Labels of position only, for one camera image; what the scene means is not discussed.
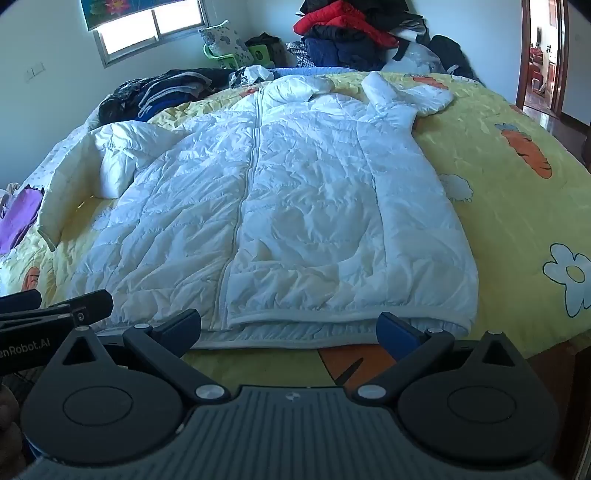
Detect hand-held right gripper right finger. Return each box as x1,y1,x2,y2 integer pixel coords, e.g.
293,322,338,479
353,312,529,409

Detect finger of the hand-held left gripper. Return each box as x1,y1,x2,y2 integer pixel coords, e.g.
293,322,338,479
0,289,43,315
0,290,115,334

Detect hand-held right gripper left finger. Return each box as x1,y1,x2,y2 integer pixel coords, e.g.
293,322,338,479
48,308,232,408

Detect white puffer jacket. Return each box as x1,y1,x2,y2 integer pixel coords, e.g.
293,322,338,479
65,71,479,347

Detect pile of dark clothes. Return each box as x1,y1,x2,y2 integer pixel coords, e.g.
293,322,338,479
98,68,241,124

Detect black clothes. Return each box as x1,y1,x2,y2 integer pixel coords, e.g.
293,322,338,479
300,0,426,35

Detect purple cloth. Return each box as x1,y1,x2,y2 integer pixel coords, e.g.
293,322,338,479
0,184,45,256

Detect cream quilt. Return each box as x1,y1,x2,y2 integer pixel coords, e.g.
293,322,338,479
36,124,108,252

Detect yellow printed blanket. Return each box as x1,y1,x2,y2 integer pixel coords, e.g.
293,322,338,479
0,69,591,398

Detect window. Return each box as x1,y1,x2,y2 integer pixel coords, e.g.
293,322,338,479
92,0,209,68

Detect white plastic bag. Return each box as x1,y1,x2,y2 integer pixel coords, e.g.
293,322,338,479
381,41,447,75

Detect light blue sheet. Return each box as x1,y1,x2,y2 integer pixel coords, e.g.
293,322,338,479
265,66,384,80

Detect green plastic stool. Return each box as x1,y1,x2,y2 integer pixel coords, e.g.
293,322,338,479
203,43,274,70

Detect navy jacket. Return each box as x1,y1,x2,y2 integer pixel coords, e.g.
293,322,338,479
302,25,399,73

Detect black cloth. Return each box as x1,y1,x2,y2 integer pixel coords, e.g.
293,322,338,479
429,34,477,80

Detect patterned pillow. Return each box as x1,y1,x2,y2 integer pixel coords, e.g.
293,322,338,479
198,21,256,70

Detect checkered cloth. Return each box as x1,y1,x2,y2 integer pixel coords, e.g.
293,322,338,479
286,41,313,68

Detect wooden door frame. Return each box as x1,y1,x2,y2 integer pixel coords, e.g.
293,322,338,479
515,0,574,126

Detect lotus wall poster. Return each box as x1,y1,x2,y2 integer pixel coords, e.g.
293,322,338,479
79,0,163,31

